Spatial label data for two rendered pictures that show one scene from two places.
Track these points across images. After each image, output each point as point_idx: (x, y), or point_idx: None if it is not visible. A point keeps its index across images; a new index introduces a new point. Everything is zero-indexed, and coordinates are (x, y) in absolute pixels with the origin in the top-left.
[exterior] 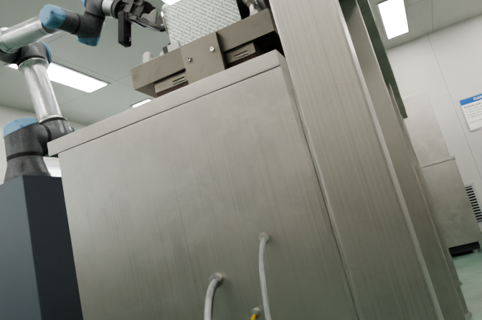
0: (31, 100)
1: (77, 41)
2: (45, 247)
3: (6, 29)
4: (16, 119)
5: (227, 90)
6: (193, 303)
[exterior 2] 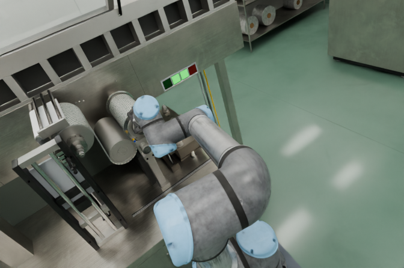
0: (228, 250)
1: (176, 148)
2: None
3: (238, 143)
4: (259, 221)
5: None
6: None
